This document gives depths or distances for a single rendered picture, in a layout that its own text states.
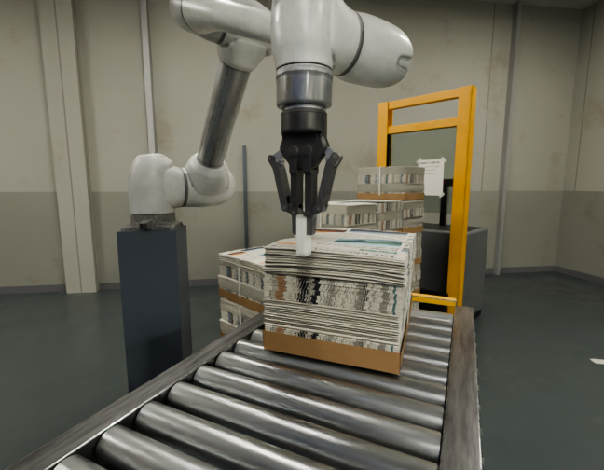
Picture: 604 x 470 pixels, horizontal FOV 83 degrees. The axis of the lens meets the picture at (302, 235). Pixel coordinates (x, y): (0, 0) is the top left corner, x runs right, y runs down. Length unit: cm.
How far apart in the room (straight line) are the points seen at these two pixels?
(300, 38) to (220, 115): 71
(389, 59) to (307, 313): 50
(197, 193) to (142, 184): 19
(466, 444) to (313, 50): 60
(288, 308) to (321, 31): 50
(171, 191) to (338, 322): 86
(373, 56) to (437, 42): 428
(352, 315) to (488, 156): 448
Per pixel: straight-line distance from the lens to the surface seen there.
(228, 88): 120
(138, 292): 138
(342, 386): 68
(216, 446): 58
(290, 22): 57
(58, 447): 65
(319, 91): 55
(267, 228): 406
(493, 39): 531
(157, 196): 133
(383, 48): 66
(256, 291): 153
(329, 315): 70
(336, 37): 59
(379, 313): 68
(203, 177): 134
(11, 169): 474
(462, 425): 63
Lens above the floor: 116
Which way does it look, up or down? 8 degrees down
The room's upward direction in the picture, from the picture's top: straight up
